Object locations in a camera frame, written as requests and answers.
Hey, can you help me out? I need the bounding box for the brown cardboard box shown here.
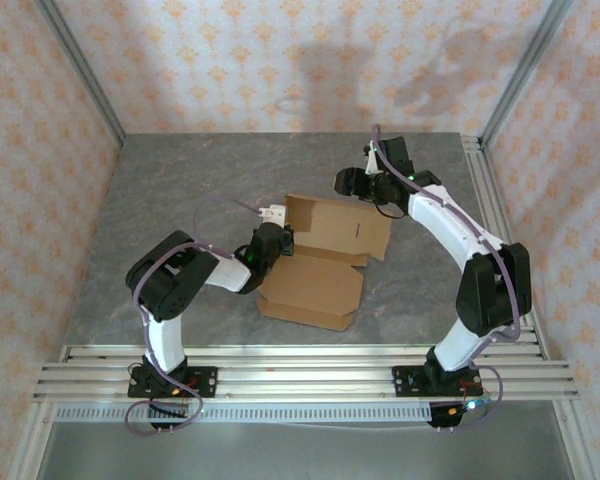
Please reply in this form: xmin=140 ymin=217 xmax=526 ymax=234
xmin=256 ymin=193 xmax=394 ymax=331

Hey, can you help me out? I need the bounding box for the aluminium mounting rail beam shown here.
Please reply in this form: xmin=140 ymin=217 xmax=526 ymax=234
xmin=32 ymin=344 xmax=581 ymax=404

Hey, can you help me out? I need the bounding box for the slotted grey cable duct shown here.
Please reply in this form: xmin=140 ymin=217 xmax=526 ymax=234
xmin=54 ymin=404 xmax=434 ymax=424

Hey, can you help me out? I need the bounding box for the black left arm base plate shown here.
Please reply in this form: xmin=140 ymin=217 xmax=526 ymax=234
xmin=128 ymin=366 xmax=218 ymax=400

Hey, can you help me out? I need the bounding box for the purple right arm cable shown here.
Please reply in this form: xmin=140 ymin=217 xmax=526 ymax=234
xmin=372 ymin=124 xmax=524 ymax=431

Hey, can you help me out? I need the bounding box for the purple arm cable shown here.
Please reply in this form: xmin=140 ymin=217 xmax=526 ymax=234
xmin=372 ymin=124 xmax=524 ymax=431
xmin=124 ymin=197 xmax=261 ymax=436

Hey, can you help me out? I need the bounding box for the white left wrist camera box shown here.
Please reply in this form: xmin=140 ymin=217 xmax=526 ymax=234
xmin=257 ymin=202 xmax=287 ymax=226

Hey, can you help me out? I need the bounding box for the grey metal lower shelf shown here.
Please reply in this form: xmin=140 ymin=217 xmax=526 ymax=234
xmin=37 ymin=422 xmax=581 ymax=480

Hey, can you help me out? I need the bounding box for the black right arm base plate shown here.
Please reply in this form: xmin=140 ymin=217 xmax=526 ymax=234
xmin=391 ymin=364 xmax=484 ymax=400

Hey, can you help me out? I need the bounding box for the aluminium frame post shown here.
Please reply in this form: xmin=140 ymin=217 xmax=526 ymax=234
xmin=479 ymin=0 xmax=574 ymax=149
xmin=34 ymin=0 xmax=127 ymax=146

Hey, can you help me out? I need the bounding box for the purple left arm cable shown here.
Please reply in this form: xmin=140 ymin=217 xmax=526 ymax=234
xmin=124 ymin=197 xmax=261 ymax=436

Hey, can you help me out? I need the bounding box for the aluminium side rail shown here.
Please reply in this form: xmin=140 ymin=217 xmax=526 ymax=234
xmin=462 ymin=134 xmax=549 ymax=359

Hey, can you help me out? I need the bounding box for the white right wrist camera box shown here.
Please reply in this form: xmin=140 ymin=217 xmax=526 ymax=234
xmin=363 ymin=141 xmax=384 ymax=175

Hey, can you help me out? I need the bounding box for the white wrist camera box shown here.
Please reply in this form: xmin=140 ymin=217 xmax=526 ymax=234
xmin=257 ymin=202 xmax=287 ymax=226
xmin=363 ymin=141 xmax=384 ymax=175

